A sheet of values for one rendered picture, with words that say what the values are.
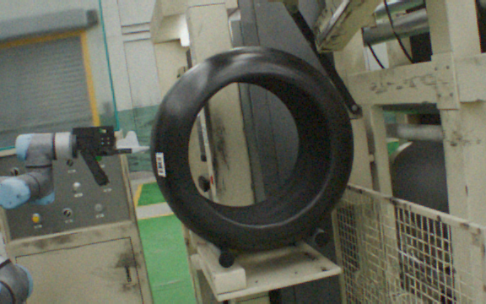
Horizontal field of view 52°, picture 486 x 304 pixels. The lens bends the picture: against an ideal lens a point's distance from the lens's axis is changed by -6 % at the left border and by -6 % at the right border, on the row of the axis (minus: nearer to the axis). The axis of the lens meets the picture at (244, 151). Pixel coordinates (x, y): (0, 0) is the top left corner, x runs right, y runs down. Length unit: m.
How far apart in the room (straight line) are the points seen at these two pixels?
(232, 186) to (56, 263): 0.82
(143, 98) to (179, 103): 9.24
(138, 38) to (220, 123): 8.92
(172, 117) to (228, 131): 0.44
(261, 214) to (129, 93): 8.96
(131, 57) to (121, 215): 8.59
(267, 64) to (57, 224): 1.19
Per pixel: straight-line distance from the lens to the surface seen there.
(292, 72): 1.43
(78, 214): 2.21
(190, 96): 1.37
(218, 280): 1.47
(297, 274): 1.56
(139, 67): 10.65
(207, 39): 1.78
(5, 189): 1.36
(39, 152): 1.47
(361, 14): 1.59
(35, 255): 2.22
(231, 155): 1.79
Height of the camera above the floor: 1.34
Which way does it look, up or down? 6 degrees down
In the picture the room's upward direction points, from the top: 8 degrees counter-clockwise
